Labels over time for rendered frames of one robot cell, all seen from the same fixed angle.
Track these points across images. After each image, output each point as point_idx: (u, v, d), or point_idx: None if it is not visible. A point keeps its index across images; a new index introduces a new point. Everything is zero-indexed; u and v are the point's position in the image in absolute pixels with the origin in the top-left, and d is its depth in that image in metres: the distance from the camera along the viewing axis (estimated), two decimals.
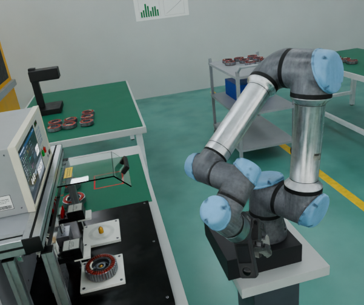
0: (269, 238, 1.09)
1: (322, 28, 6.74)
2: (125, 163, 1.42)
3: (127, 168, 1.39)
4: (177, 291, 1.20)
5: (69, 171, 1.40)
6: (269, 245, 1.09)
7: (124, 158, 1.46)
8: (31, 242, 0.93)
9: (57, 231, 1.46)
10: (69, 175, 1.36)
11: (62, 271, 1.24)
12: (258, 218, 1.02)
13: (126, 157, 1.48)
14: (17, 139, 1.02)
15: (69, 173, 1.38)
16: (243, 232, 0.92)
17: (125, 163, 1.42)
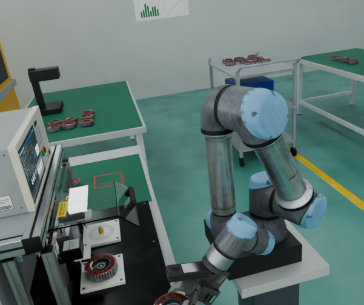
0: None
1: (322, 28, 6.74)
2: (132, 196, 1.17)
3: (134, 204, 1.15)
4: (177, 291, 1.20)
5: (63, 207, 1.15)
6: None
7: (130, 190, 1.21)
8: (31, 242, 0.93)
9: (57, 231, 1.46)
10: (64, 213, 1.11)
11: (62, 271, 1.24)
12: (220, 292, 1.01)
13: (132, 188, 1.23)
14: (17, 139, 1.02)
15: (64, 210, 1.13)
16: (220, 257, 0.96)
17: (131, 196, 1.17)
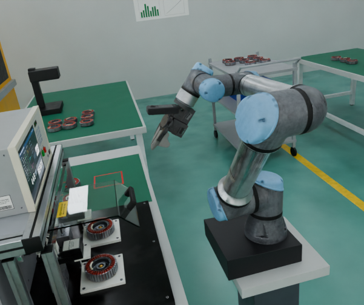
0: (166, 146, 1.36)
1: (322, 28, 6.74)
2: (132, 196, 1.17)
3: (134, 204, 1.15)
4: (177, 291, 1.20)
5: (63, 207, 1.15)
6: (161, 146, 1.36)
7: (130, 190, 1.21)
8: (31, 242, 0.93)
9: (57, 231, 1.46)
10: (64, 213, 1.11)
11: (62, 271, 1.24)
12: (188, 126, 1.33)
13: (132, 188, 1.23)
14: (17, 139, 1.02)
15: (64, 210, 1.13)
16: (185, 94, 1.29)
17: (131, 196, 1.17)
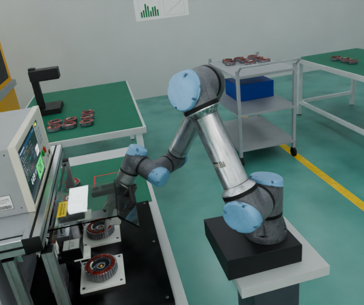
0: (118, 224, 1.42)
1: (322, 28, 6.74)
2: (132, 196, 1.17)
3: (134, 204, 1.15)
4: (177, 291, 1.20)
5: (63, 207, 1.15)
6: (113, 224, 1.42)
7: (130, 190, 1.21)
8: (31, 242, 0.93)
9: (57, 231, 1.46)
10: (64, 213, 1.11)
11: (62, 271, 1.24)
12: None
13: (132, 188, 1.23)
14: (17, 139, 1.02)
15: (64, 210, 1.13)
16: (123, 175, 1.39)
17: (131, 196, 1.17)
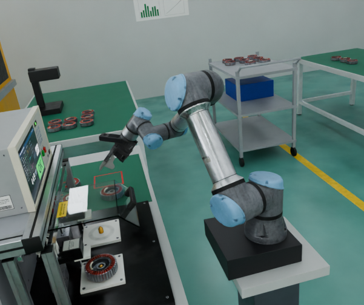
0: (111, 168, 1.68)
1: (322, 28, 6.74)
2: (132, 196, 1.17)
3: (134, 204, 1.15)
4: (177, 291, 1.20)
5: (63, 207, 1.15)
6: (107, 166, 1.68)
7: (130, 190, 1.21)
8: (31, 242, 0.93)
9: (57, 231, 1.46)
10: (64, 213, 1.11)
11: (62, 271, 1.24)
12: (128, 154, 1.67)
13: (132, 188, 1.23)
14: (17, 139, 1.02)
15: (64, 210, 1.13)
16: (126, 130, 1.63)
17: (131, 196, 1.17)
